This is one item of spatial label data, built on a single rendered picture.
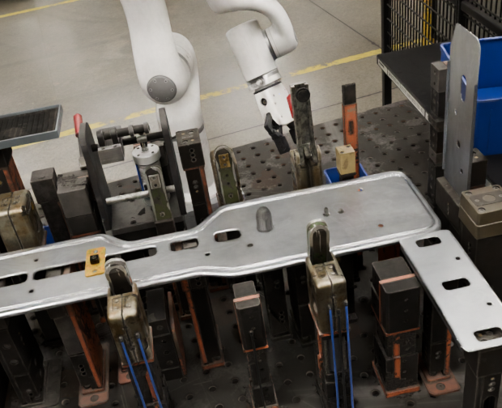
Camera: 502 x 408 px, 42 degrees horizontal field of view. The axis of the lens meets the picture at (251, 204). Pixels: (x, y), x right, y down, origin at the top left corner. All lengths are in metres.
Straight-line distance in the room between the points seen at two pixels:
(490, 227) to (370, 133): 1.00
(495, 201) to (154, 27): 0.85
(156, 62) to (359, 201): 0.59
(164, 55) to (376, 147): 0.84
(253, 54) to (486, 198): 0.66
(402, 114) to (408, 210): 1.01
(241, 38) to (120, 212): 0.50
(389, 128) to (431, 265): 1.08
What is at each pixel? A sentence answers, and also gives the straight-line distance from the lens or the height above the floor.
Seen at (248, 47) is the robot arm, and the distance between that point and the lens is 1.61.
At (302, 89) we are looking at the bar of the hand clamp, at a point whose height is 1.22.
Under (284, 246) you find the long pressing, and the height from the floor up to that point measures 1.00.
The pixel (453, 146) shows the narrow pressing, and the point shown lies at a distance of 1.36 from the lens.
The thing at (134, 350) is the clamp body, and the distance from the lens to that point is 1.18.
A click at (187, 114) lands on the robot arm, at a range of 1.71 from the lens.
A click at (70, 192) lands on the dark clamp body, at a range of 1.42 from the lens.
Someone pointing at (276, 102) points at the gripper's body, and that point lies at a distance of 1.61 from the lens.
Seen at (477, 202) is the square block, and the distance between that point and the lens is 1.26.
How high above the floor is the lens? 1.79
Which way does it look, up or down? 35 degrees down
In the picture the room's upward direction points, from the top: 9 degrees counter-clockwise
